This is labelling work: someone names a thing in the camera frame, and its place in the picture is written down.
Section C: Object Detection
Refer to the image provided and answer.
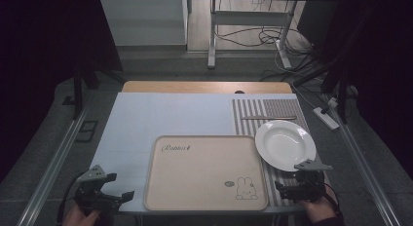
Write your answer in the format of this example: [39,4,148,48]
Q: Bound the person's dark right sleeve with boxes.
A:
[311,212,347,226]

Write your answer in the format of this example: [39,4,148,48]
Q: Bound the person's left hand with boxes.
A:
[62,204,102,226]

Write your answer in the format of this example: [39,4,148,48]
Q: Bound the tangle of black cables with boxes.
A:
[214,0,329,84]

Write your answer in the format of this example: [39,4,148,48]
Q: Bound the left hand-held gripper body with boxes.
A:
[74,164,122,216]

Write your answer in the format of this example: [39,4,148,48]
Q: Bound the white plate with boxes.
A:
[254,119,318,172]

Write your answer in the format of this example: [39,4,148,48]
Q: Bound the white cabinet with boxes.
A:
[99,0,190,53]

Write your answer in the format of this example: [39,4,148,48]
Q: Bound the aluminium rail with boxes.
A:
[327,98,403,226]
[17,102,93,226]

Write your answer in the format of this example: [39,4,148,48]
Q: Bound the black metal stand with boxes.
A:
[291,5,374,126]
[61,67,125,121]

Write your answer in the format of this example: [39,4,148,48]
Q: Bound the wooden chopsticks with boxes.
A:
[241,115,298,121]

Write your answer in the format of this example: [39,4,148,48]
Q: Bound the grey striped placemat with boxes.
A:
[231,97,331,208]

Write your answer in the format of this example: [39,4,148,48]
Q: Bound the white power strip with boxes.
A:
[313,106,341,132]

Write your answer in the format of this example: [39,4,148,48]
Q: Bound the beige tray with rabbit print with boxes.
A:
[143,134,270,212]

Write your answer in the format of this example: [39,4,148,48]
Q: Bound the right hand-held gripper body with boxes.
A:
[282,159,334,204]

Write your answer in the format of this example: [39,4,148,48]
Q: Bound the white metal desk frame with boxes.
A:
[207,0,298,70]

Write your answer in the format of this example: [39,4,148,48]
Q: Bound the person's right hand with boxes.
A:
[299,195,338,224]

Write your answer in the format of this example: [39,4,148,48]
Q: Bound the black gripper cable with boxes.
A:
[322,182,342,216]
[56,172,86,225]

